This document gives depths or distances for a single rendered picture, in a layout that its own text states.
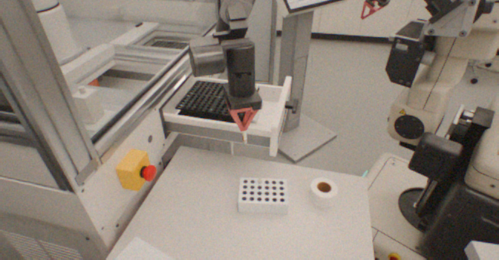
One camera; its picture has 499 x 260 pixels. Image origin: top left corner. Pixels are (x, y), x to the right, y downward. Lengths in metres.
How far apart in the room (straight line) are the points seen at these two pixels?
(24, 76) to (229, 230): 0.51
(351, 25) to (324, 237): 3.43
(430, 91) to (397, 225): 0.62
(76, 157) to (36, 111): 0.12
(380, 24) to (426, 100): 2.92
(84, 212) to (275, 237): 0.42
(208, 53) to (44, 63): 0.26
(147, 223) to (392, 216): 1.08
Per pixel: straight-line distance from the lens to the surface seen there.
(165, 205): 0.81
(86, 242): 0.86
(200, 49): 0.56
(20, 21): 0.53
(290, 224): 0.76
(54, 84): 0.57
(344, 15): 3.94
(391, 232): 1.44
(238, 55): 0.56
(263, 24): 2.60
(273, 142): 0.79
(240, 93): 0.60
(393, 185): 1.63
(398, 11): 4.04
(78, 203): 0.68
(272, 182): 0.79
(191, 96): 0.94
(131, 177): 0.72
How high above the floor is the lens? 1.38
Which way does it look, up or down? 37 degrees down
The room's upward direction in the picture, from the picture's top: straight up
